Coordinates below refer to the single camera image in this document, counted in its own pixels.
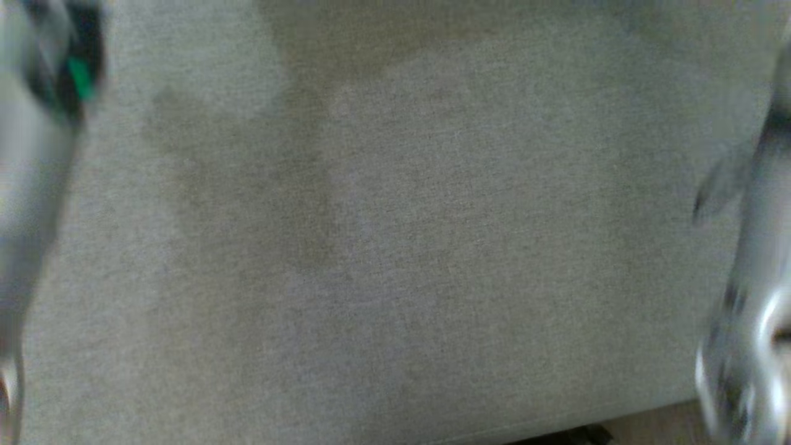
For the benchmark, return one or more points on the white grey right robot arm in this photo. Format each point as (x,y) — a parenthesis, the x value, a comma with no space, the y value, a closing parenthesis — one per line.
(763,278)

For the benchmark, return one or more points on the large grey sofa seat cushion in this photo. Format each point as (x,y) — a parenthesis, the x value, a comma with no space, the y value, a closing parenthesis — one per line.
(401,235)

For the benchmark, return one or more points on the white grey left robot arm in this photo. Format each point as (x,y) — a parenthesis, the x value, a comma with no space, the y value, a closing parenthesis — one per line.
(31,185)

